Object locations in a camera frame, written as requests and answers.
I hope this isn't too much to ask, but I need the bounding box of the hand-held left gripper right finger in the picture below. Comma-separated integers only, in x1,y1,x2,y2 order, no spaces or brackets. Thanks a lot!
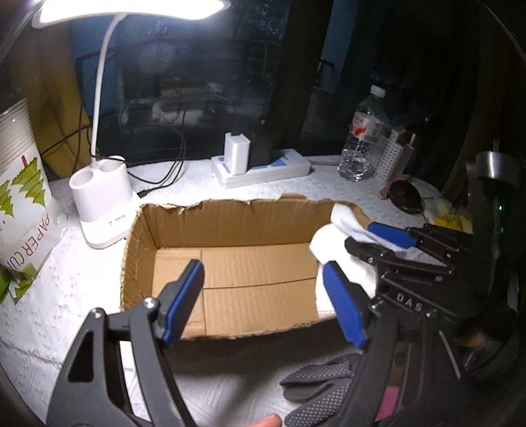
322,260,414,427

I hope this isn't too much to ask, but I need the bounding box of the clear water bottle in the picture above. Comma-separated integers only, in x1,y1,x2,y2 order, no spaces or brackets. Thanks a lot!
338,84,392,182

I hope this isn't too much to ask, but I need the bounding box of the yellow curtain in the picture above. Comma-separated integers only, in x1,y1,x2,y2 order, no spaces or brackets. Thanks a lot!
27,25,93,181

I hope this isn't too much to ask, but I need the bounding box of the white perforated holder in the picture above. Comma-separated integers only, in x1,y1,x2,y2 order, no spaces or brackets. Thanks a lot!
372,133,405,182

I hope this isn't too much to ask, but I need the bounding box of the white desk lamp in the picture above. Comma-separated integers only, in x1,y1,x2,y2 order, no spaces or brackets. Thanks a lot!
32,0,231,249

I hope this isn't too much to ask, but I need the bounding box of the person's left hand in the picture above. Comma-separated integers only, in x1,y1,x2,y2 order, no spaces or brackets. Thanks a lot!
246,413,283,427

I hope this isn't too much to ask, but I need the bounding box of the cardboard box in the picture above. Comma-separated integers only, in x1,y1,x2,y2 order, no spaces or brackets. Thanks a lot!
119,195,372,341

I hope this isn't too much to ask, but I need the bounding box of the black cable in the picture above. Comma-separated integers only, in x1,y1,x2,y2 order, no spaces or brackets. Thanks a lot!
127,102,186,198
41,122,93,160

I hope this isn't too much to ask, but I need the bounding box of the white power strip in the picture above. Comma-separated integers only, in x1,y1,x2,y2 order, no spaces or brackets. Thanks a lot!
211,148,312,189

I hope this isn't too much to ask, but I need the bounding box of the dark window frame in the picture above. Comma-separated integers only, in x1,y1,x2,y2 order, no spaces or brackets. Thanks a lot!
283,0,333,150

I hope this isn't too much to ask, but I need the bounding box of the white textured tablecloth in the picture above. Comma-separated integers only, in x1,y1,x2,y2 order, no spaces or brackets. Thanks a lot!
0,154,473,427

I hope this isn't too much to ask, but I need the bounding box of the white paper cup pack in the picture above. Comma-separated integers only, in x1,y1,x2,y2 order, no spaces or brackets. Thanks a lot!
0,98,68,304

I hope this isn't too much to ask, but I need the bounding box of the white charger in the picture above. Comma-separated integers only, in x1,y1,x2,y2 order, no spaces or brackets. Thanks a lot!
224,132,251,175

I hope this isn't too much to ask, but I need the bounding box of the black round case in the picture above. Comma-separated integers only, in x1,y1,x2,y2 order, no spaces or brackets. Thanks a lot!
388,180,423,214

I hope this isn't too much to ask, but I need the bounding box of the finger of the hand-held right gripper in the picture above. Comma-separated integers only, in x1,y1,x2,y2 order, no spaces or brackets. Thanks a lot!
367,222,474,264
344,236,458,281

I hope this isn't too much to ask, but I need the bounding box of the yellow packet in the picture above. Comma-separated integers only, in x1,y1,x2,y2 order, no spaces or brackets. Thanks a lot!
433,213,473,236

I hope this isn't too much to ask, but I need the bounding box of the black charger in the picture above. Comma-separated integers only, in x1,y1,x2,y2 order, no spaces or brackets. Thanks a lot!
230,118,281,169

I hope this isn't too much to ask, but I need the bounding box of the grey dotted glove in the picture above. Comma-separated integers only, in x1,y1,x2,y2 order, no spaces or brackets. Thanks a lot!
283,384,356,427
279,352,366,405

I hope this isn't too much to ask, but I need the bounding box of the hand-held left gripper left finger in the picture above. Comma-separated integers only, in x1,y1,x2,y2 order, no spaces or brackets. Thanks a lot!
45,258,205,427

